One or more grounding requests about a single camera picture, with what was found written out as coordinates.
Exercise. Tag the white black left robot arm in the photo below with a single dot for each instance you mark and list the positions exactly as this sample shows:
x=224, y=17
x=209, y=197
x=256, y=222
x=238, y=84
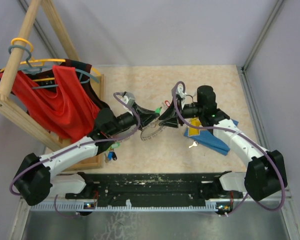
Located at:
x=38, y=176

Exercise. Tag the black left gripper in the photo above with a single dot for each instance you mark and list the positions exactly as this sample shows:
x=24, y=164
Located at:
x=147, y=116

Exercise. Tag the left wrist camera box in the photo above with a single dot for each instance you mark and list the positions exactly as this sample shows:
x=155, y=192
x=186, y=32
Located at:
x=129, y=99

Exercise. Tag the red key tag white label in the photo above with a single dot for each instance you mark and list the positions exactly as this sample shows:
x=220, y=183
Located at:
x=167, y=102

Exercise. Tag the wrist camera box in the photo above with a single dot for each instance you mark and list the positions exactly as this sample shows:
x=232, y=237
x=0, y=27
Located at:
x=180, y=91
x=129, y=99

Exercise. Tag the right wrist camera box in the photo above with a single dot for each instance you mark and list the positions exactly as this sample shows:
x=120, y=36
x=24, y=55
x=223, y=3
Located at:
x=180, y=91

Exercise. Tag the aluminium frame rail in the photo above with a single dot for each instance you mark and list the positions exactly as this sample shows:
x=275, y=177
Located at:
x=273, y=71

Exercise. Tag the green key tag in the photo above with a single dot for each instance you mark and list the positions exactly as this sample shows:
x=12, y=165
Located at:
x=158, y=110

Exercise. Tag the teal clothes hanger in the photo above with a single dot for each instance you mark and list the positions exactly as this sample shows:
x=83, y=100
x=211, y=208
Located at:
x=46, y=80

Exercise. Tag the red shirt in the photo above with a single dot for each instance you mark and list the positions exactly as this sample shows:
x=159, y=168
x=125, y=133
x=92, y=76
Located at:
x=67, y=111

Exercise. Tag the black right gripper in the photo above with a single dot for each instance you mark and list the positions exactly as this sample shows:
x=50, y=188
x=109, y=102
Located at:
x=173, y=122

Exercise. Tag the yellow clothes hanger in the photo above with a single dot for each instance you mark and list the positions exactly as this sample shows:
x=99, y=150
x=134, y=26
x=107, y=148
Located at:
x=30, y=60

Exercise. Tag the steel key ring disc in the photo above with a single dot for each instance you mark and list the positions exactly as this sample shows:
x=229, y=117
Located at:
x=151, y=130

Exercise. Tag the yellow blue cartoon cloth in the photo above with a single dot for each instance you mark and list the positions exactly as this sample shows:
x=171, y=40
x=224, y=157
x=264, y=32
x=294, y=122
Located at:
x=207, y=139

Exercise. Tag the loose silver key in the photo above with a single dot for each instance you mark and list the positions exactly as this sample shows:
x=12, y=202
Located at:
x=194, y=144

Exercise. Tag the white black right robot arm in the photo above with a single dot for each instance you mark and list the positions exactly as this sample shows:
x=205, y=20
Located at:
x=265, y=170

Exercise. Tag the key tag bunch on blue disc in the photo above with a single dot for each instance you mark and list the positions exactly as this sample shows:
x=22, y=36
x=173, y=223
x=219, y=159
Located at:
x=110, y=153

